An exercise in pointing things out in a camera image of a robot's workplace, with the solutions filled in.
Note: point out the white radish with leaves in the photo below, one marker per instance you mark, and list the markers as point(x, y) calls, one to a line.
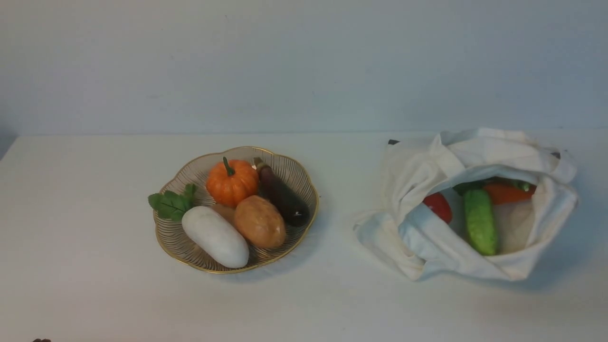
point(206, 227)

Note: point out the white cloth bag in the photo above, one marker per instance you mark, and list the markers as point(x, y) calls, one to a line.
point(407, 238)

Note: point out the dark purple eggplant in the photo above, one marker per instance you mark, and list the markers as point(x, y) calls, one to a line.
point(291, 207)

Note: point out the brown potato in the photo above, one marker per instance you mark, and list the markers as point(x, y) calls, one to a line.
point(259, 222)

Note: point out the orange mini pumpkin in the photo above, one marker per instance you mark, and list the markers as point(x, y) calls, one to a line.
point(232, 181)

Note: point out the red tomato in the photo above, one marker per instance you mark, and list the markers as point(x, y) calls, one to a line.
point(439, 206)

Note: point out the green cucumber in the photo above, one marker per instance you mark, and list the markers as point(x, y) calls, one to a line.
point(480, 223)

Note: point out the orange carrot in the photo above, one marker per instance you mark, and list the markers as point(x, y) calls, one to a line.
point(507, 192)

